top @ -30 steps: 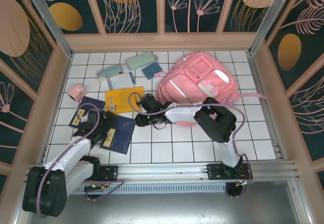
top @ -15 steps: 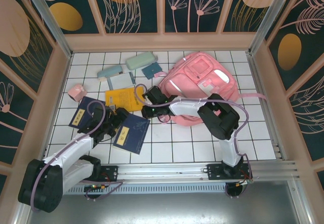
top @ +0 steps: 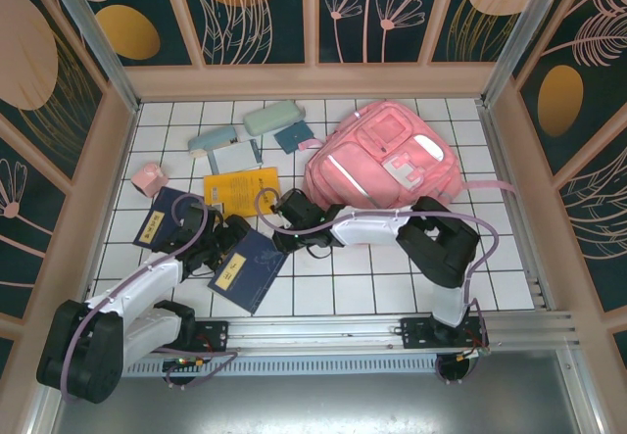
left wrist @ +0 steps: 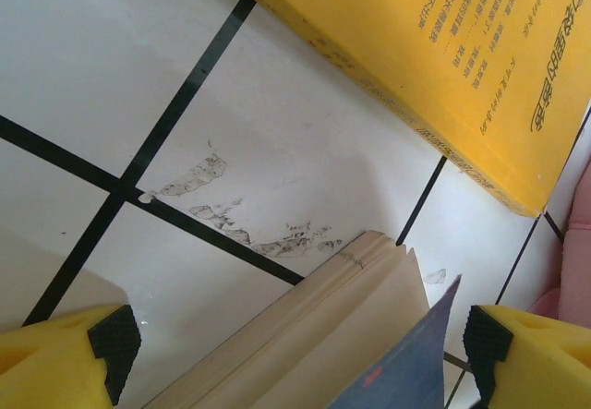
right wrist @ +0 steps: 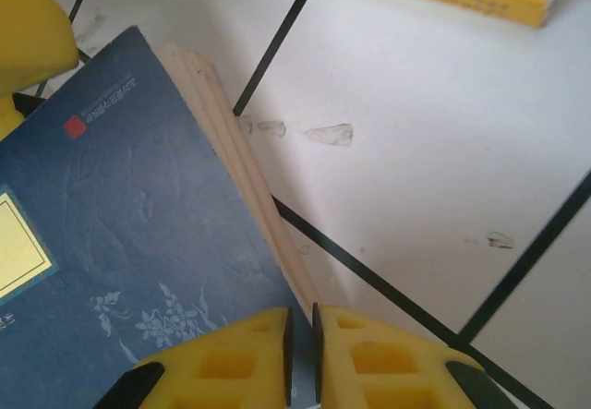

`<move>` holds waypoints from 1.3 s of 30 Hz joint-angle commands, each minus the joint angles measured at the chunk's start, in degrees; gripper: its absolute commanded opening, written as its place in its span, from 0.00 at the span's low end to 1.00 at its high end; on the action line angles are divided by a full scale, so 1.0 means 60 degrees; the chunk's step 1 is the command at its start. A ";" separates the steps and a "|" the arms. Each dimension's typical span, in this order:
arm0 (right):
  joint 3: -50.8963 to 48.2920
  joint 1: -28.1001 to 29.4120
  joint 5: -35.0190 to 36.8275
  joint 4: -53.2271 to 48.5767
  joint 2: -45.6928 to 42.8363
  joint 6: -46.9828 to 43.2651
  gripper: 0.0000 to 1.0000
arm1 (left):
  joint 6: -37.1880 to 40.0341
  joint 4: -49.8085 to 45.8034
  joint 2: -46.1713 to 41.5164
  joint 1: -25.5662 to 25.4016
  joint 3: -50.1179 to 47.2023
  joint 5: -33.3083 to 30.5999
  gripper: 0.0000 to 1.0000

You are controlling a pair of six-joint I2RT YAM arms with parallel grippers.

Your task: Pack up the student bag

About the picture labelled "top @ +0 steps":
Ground small pink box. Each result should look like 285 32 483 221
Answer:
131 161 169 198

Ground teal wallet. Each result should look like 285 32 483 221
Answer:
272 121 315 156

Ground pink backpack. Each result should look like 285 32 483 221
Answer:
302 101 516 211

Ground grey blue notebook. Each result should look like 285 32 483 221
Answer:
207 139 265 175

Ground light blue pencil box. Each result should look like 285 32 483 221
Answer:
186 126 240 158

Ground mint green pencil case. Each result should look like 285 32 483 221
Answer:
242 100 306 137

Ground steel sheet panel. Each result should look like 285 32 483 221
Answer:
28 349 606 434

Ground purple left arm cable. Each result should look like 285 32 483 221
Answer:
60 193 239 404

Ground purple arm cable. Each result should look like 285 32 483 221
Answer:
60 193 239 404
256 187 502 387

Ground aluminium side rail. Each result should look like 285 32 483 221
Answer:
475 103 557 313
72 103 144 320

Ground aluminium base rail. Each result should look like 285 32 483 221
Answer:
45 310 585 360

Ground slotted grey cable duct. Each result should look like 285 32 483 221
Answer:
66 358 445 377

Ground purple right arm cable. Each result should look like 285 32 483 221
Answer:
256 187 502 387

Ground aluminium corner post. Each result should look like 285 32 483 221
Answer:
39 0 144 113
478 0 575 108

